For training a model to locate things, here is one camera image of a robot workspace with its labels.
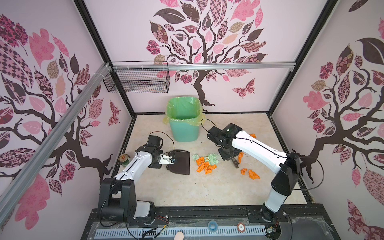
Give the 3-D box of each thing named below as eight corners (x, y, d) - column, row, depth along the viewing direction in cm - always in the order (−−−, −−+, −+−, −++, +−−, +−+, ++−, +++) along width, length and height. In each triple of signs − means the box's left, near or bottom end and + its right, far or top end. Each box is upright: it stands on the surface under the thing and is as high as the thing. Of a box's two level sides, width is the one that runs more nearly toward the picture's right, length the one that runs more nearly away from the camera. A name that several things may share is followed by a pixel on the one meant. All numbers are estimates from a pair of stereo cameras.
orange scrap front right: (249, 179, 88) (250, 178, 86) (247, 171, 91) (248, 169, 89) (259, 179, 88) (260, 178, 86) (256, 171, 91) (258, 169, 89)
